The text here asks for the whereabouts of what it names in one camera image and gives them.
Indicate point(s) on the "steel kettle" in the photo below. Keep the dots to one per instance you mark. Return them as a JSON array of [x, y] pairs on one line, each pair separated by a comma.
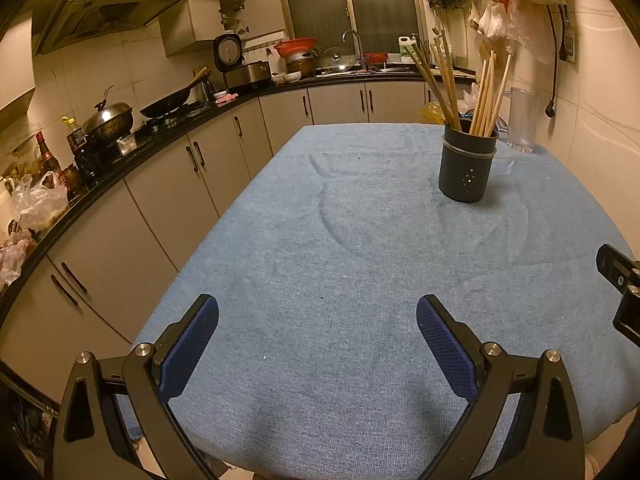
[[203, 91]]

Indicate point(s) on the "steel wok with lid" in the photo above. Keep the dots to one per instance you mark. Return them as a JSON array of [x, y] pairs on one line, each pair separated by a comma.
[[109, 120]]

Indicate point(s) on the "window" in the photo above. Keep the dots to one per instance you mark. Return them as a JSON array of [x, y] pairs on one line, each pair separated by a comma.
[[350, 5]]

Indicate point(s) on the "yellow-capped oil bottle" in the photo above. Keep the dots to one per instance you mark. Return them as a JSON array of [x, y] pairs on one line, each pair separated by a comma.
[[75, 135]]

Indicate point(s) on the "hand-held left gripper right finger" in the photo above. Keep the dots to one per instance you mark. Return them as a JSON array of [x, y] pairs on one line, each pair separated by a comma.
[[447, 355]]

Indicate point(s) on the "white bowl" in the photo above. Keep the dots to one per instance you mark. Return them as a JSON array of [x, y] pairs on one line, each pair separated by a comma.
[[287, 77]]

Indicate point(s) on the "glass pot lid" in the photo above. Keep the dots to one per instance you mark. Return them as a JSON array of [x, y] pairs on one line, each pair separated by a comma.
[[337, 66]]

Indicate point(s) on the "red basin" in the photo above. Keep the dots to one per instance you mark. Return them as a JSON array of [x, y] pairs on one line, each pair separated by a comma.
[[295, 47]]

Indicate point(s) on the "black utensil holder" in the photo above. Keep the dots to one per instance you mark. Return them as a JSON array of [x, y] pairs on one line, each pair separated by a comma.
[[467, 170]]

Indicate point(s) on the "rice cooker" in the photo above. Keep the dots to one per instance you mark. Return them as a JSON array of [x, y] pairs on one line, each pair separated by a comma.
[[240, 67]]

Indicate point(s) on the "brown cooking pot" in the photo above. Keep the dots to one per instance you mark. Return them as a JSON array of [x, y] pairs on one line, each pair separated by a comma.
[[300, 66]]

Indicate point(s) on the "blue tablecloth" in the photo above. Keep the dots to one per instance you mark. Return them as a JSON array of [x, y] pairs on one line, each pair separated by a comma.
[[350, 260]]

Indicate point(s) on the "black kitchen countertop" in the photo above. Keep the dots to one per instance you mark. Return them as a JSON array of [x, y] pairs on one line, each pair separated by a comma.
[[165, 137]]

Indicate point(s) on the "black frying pan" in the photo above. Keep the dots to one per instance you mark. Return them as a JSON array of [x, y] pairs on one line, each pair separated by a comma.
[[167, 102]]

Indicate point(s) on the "wall socket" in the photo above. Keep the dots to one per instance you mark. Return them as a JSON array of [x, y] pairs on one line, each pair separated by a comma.
[[570, 35]]

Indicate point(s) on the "red pot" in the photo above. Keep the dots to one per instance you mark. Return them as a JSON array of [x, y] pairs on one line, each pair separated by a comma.
[[375, 58]]

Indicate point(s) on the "sink faucet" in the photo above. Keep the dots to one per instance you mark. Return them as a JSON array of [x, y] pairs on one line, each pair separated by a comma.
[[357, 45]]

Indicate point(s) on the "gas stove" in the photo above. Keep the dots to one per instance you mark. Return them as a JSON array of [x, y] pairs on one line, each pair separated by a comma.
[[170, 120]]

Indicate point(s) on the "clear plastic pitcher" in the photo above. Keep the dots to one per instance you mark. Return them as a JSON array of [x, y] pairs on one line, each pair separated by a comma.
[[523, 120]]

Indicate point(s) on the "pink cloth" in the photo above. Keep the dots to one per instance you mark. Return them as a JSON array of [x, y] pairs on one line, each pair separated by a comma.
[[226, 99]]

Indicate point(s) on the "bunch of wooden chopsticks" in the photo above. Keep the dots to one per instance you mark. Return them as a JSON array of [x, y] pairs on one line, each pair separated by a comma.
[[481, 110]]

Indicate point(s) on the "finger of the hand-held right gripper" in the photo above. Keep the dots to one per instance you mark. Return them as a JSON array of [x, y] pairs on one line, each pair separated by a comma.
[[625, 270]]

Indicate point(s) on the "sauce bottle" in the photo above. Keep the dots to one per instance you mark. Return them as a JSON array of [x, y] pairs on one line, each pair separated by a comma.
[[46, 152]]

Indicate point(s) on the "white plastic bag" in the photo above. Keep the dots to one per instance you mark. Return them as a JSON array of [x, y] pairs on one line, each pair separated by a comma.
[[468, 100]]

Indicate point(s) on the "clear plastic bag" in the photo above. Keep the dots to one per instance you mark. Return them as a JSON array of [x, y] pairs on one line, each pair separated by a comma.
[[42, 200]]

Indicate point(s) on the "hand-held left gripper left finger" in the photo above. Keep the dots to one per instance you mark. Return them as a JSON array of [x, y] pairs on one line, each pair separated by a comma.
[[190, 350]]

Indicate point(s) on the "wooden chopping board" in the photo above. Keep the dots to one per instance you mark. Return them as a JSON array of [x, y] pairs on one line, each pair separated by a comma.
[[465, 73]]

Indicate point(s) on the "white jug green label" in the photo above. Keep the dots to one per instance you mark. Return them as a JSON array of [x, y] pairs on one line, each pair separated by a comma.
[[409, 50]]

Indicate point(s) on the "yellow plastic bag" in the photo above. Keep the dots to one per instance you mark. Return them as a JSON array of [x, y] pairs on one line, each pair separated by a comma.
[[432, 112]]

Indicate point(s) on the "range hood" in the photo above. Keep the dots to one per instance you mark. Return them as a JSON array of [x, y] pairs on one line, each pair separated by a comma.
[[110, 10]]

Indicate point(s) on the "beige base cabinets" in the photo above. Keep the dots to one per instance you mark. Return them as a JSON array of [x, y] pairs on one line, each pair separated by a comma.
[[160, 190]]

